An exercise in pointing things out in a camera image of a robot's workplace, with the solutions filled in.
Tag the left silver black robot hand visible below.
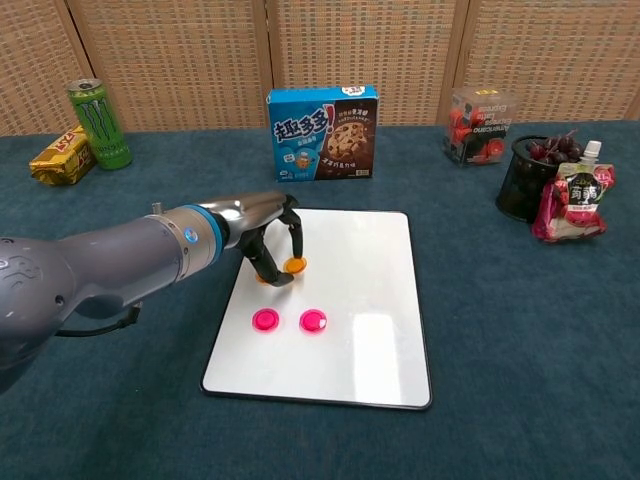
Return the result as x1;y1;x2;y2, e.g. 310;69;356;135
196;190;306;288

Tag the pink round magnet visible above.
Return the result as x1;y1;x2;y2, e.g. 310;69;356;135
298;308;330;335
251;307;281;334

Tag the blue chocolate cookie box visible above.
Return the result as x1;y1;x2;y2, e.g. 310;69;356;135
265;85;380;184

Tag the white magnetic board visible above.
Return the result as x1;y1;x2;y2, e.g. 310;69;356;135
200;207;433;412

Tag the woven wooden folding screen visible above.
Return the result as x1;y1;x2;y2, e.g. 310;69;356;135
0;0;640;137

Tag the green energy drink can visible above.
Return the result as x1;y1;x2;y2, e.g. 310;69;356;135
67;78;134;172

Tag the yellow gold snack box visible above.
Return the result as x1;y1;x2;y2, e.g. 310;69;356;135
28;123;98;187

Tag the clear box of coffee capsules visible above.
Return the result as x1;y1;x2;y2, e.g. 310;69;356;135
443;87;518;167

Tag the black mesh cup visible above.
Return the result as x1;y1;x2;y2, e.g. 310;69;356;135
495;135;584;224

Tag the dark red cherries bunch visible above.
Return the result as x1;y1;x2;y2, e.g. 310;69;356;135
524;129;584;165

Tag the pink jelly drink pouch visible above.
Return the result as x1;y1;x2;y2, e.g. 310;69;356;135
531;140;617;245

